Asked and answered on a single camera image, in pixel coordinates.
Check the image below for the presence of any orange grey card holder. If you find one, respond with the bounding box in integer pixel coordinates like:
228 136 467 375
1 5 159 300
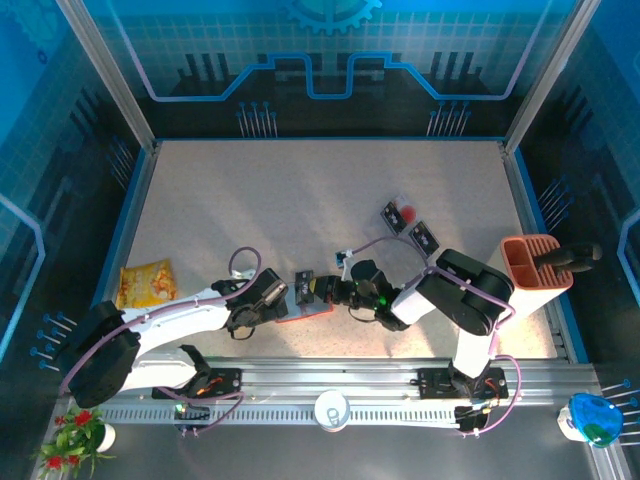
273 284 335 326

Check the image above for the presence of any white orange utensil holder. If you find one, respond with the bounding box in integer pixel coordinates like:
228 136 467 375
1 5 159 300
499 233 575 324

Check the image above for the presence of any aluminium extrusion beam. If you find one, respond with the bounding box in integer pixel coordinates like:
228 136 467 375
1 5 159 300
59 357 604 406

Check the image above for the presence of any white paper cup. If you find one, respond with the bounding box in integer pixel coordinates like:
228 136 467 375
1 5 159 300
313 389 351 432

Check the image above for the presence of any yellow snack bag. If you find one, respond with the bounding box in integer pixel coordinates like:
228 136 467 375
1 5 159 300
115 257 180 310

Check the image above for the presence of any red flower plant white pot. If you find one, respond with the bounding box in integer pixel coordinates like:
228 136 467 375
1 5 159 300
32 403 117 479

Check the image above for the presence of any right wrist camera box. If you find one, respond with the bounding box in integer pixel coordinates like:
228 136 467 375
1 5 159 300
333 252 357 281

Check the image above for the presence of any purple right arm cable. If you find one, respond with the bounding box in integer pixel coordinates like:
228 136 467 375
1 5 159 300
347 236 525 440

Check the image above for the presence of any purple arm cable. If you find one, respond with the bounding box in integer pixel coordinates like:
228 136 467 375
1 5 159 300
59 245 264 436
347 236 525 440

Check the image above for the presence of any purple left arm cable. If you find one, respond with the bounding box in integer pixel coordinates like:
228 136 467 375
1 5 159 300
59 245 264 436

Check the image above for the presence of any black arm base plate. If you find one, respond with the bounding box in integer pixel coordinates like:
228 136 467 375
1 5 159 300
151 366 245 401
416 367 506 401

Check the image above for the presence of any slotted grey cable duct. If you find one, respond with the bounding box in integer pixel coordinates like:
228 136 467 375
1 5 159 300
99 407 464 427

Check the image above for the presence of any black cable connector block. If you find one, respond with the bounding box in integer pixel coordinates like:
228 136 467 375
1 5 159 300
172 399 212 436
453 403 496 437

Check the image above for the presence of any aluminium blue side rail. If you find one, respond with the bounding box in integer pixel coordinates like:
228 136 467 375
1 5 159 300
74 142 161 364
498 141 589 364

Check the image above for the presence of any black utensil handle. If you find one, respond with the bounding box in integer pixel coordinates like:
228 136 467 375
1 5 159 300
537 241 604 277

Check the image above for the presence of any aluminium frame post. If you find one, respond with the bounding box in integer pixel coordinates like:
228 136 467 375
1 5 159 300
502 0 594 156
53 0 160 157

